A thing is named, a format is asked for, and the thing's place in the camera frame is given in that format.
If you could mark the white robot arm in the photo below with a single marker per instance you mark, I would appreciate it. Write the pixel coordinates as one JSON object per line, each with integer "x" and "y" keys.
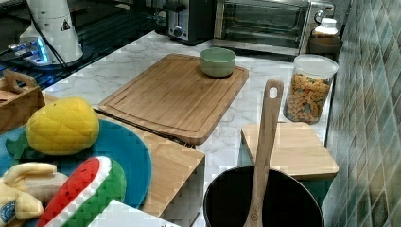
{"x": 51, "y": 33}

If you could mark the wooden drawer box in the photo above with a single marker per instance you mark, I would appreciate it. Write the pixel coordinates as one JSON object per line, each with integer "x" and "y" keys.
{"x": 176, "y": 190}

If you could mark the bamboo cutting board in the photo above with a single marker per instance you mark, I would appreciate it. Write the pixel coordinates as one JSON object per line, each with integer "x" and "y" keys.
{"x": 174, "y": 97}

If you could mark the light green bowl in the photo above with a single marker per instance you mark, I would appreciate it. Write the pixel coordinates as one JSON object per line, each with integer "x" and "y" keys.
{"x": 217, "y": 62}

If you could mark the wooden spoon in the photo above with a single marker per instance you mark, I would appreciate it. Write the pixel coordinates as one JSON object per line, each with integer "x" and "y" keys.
{"x": 267, "y": 129}

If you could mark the blue plate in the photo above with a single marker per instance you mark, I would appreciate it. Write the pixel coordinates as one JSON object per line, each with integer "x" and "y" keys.
{"x": 114, "y": 141}

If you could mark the black slot toaster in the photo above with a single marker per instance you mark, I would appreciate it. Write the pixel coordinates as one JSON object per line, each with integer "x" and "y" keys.
{"x": 189, "y": 22}

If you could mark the teal canister with wooden lid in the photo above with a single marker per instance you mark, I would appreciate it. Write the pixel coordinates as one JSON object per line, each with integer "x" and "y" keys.
{"x": 299, "y": 152}

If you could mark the silver toaster oven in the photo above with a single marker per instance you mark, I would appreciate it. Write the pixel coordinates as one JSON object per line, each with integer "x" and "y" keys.
{"x": 273, "y": 26}

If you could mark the clear cereal jar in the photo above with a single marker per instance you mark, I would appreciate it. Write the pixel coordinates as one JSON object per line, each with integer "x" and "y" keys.
{"x": 309, "y": 87}

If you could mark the black utensil pot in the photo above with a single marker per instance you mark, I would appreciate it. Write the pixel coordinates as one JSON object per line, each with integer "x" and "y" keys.
{"x": 287, "y": 202}

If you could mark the white box with print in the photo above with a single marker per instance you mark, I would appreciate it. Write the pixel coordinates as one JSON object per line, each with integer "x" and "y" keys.
{"x": 118, "y": 214}

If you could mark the plush watermelon slice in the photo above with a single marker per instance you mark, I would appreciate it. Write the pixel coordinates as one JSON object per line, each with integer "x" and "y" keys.
{"x": 86, "y": 194}

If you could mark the dark brown bowl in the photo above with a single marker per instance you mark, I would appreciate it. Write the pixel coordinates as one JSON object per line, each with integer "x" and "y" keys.
{"x": 325, "y": 46}

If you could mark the white lidded jar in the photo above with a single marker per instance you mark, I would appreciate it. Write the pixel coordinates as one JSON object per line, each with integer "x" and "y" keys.
{"x": 327, "y": 28}

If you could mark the plush banana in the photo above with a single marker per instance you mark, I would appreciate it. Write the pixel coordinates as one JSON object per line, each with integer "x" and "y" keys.
{"x": 25, "y": 190}

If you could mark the wooden caddy with handle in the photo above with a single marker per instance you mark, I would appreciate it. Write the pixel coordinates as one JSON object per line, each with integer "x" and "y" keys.
{"x": 21, "y": 97}

